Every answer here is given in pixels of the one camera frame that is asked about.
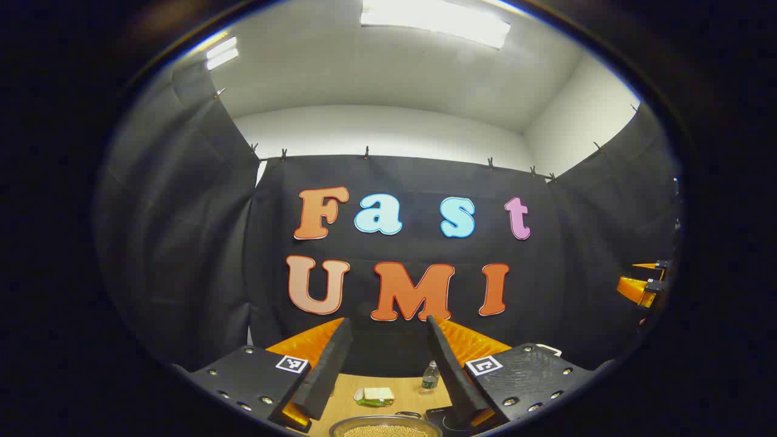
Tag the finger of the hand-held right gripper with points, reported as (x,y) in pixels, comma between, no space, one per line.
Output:
(634,290)
(646,266)

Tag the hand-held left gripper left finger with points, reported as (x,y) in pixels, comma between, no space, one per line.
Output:
(328,370)

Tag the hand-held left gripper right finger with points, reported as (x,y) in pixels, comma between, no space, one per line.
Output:
(449,370)

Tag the black induction cooktop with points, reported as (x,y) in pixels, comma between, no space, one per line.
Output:
(440,419)

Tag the clear plastic water bottle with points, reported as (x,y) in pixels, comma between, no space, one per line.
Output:
(430,377)

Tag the sandwich with lettuce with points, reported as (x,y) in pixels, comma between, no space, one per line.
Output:
(377,394)

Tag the pile of soybeans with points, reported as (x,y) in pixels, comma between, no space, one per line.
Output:
(385,432)

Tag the row of backdrop clips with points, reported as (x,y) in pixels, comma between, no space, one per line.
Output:
(366,152)

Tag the large ceiling light panel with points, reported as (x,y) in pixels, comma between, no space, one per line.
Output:
(437,23)

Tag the small ceiling light panel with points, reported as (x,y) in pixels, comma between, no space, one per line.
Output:
(222,53)

